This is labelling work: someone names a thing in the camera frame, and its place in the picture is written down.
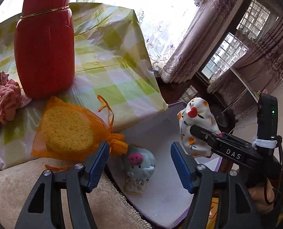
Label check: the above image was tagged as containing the pink figurine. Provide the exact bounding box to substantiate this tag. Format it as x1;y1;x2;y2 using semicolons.
252;89;269;99

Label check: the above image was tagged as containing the person's right hand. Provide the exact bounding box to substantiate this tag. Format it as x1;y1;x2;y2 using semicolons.
248;182;276;213

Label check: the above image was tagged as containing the metal floor lamp stand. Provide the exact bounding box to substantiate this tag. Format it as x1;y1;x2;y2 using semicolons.
213;88;249;128

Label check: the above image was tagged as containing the white wall shelf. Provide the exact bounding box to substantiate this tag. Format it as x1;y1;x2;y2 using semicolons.
230;67;264;101

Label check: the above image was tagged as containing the mauve patterned curtain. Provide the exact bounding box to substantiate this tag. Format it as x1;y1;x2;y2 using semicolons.
207;14;283;93
156;0;254;84

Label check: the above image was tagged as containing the grey plush toy pink nose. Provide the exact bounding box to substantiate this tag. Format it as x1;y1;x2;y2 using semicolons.
121;146;155;194

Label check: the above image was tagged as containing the white lace curtain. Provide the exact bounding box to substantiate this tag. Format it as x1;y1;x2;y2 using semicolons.
76;0;204;71

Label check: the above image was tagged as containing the white power cable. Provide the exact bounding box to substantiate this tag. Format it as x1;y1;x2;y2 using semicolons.
230;122;259;134

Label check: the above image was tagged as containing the floral bow scrunchie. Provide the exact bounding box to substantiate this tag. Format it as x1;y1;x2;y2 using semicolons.
0;71;32;111

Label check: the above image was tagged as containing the green checked plastic tablecloth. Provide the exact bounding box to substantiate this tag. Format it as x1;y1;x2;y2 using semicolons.
0;2;169;174

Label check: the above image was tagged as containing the red thermos bottle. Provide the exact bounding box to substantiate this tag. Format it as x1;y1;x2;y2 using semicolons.
14;0;75;100

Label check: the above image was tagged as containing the purple storage box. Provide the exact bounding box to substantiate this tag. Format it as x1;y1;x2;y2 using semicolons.
103;101;228;229

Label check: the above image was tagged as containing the orange mesh bag with sponge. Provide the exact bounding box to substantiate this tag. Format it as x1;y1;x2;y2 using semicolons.
31;95;129;172

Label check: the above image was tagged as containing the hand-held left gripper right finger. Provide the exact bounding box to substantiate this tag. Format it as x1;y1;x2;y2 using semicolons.
170;141;258;229

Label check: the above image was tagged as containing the dark framed window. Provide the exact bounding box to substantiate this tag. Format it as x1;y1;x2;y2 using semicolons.
201;0;279;81

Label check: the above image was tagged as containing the yellow printed package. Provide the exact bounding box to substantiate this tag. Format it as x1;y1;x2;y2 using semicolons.
208;197;220;220

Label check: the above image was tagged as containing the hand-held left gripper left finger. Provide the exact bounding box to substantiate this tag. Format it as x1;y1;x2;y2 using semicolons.
15;141;110;229

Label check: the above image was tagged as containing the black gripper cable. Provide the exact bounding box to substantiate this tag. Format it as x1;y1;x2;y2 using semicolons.
263;135;283;206

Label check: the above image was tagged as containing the white fruit print cloth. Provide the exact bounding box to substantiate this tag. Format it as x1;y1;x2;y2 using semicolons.
177;97;222;159

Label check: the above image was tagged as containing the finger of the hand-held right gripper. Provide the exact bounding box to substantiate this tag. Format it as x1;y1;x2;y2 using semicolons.
189;124;222;149

